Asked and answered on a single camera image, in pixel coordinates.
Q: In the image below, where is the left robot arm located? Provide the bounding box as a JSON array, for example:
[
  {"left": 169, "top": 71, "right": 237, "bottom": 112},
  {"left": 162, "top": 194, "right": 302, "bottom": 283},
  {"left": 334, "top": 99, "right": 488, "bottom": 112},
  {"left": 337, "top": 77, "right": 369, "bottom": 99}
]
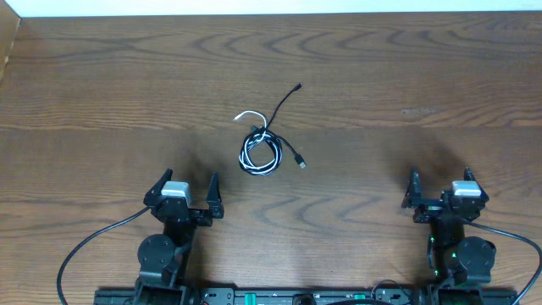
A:
[{"left": 134, "top": 169, "right": 224, "bottom": 305}]

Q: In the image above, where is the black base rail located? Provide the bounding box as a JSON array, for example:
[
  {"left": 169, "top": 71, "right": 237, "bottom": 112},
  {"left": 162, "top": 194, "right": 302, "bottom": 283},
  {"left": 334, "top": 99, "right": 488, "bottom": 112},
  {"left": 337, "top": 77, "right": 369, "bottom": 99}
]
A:
[{"left": 93, "top": 285, "right": 517, "bottom": 305}]

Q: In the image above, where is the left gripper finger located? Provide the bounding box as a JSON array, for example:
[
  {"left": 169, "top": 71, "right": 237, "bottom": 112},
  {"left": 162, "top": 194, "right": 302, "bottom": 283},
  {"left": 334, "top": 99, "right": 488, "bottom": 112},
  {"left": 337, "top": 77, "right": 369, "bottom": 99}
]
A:
[
  {"left": 206, "top": 172, "right": 224, "bottom": 219},
  {"left": 144, "top": 169, "right": 173, "bottom": 202}
]

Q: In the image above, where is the white usb cable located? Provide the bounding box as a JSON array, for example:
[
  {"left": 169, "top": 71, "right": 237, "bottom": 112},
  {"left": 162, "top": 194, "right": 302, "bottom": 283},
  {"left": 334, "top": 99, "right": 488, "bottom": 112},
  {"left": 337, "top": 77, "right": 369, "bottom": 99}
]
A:
[{"left": 232, "top": 110, "right": 284, "bottom": 175}]

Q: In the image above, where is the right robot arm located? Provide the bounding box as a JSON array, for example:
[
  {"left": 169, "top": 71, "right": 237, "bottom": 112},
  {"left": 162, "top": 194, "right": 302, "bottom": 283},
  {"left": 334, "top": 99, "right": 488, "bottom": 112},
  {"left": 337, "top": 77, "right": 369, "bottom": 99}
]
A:
[{"left": 401, "top": 169, "right": 496, "bottom": 304}]

